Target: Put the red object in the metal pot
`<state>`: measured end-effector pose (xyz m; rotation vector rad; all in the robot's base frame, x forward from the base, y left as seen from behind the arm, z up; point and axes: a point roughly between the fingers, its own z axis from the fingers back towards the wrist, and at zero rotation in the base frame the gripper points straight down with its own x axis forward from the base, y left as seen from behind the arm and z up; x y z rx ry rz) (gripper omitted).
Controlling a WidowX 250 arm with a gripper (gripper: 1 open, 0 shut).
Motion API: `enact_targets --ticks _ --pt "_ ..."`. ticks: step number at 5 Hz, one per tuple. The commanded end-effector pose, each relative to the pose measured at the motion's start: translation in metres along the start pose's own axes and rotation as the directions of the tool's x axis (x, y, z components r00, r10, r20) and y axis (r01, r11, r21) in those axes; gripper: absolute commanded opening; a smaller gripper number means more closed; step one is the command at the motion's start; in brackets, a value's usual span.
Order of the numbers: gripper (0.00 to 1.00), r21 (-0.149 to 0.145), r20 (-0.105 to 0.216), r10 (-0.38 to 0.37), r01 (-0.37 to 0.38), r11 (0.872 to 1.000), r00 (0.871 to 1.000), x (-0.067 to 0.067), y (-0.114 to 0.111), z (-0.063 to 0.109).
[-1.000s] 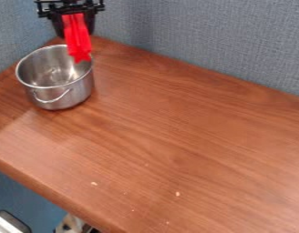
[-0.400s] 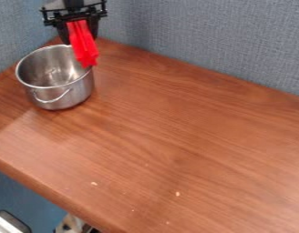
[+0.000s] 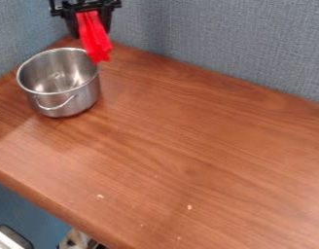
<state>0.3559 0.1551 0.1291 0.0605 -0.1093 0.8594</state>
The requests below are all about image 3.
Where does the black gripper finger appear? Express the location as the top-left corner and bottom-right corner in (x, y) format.
(100, 9), (113, 32)
(64, 13), (79, 39)

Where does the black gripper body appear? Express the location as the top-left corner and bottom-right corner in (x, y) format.
(48, 0), (121, 18)

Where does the metal pot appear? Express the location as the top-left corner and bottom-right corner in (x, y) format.
(17, 48), (101, 118)

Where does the red plastic block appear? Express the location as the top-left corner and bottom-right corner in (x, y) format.
(76, 11), (113, 64)

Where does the grey device below table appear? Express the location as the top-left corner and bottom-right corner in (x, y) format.
(0, 225), (33, 249)

